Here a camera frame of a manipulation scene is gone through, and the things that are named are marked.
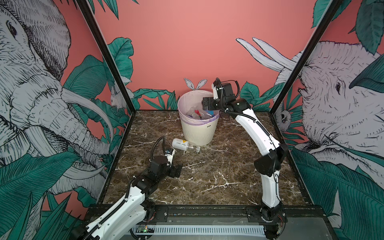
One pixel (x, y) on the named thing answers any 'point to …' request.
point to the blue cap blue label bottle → (196, 112)
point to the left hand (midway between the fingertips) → (175, 160)
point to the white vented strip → (220, 229)
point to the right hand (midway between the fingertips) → (206, 98)
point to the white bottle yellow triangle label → (181, 144)
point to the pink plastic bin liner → (194, 98)
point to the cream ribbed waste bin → (199, 135)
